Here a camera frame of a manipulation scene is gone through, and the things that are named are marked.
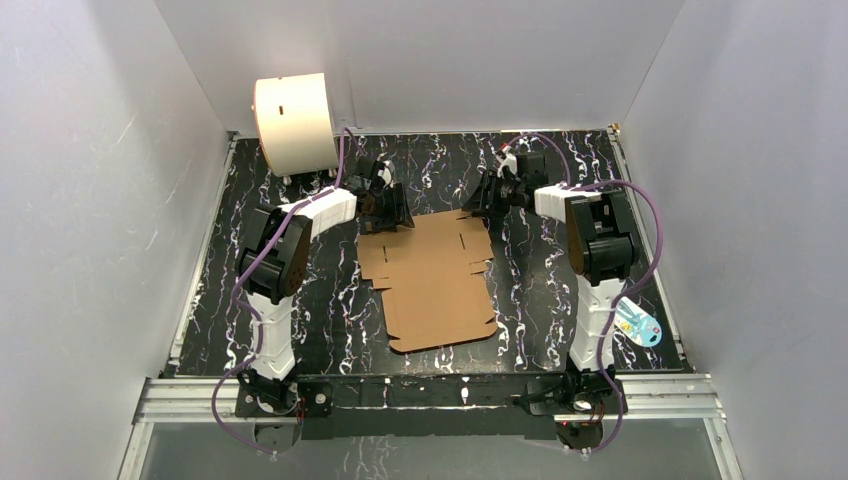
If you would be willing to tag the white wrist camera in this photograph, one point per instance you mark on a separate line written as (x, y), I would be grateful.
(507, 159)
(386, 171)

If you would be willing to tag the cream cylindrical wooden box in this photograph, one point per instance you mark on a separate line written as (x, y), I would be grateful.
(294, 125)

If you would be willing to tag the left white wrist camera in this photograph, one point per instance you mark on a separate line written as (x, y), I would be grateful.
(386, 171)

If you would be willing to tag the blue white packaged item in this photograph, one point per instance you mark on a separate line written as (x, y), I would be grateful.
(637, 325)

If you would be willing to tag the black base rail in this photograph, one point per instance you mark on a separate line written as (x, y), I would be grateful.
(533, 406)

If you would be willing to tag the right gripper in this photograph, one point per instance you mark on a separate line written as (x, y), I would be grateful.
(479, 202)

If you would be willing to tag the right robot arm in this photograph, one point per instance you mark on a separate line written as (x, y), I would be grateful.
(601, 243)

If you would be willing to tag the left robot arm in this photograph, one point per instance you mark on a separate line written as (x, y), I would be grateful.
(274, 259)

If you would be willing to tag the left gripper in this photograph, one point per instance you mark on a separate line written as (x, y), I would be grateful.
(387, 208)

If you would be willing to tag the brown cardboard box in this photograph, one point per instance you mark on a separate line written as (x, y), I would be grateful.
(431, 280)

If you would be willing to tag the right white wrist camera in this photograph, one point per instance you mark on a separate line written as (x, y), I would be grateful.
(507, 159)

